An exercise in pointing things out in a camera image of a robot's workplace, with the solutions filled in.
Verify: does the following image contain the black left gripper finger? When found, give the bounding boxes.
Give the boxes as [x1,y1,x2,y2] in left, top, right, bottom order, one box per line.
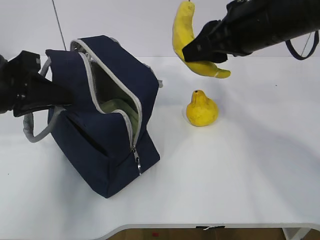
[13,73,74,117]

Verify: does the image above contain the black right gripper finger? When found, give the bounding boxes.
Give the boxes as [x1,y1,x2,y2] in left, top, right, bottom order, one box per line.
[182,36,228,63]

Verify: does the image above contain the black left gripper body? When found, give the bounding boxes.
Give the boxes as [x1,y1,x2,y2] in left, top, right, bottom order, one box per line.
[0,50,42,117]

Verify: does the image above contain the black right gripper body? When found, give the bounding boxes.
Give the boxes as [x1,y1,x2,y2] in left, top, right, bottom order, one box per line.
[196,0,265,57]

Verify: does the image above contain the yellow banana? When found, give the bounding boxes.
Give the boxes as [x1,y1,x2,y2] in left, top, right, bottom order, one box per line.
[172,0,231,79]

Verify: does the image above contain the yellow pear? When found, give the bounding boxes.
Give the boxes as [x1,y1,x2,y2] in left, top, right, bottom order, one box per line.
[186,89,219,127]

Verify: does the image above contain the navy blue lunch bag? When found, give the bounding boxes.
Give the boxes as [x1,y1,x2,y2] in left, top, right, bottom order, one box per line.
[23,35,160,198]

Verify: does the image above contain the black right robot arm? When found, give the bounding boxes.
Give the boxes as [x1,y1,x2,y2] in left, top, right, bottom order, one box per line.
[182,0,320,63]

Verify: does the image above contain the white table leg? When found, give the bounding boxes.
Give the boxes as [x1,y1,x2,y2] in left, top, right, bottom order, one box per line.
[282,227,320,240]

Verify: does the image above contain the black cable loop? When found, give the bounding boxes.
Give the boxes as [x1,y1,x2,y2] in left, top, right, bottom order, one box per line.
[285,30,320,61]

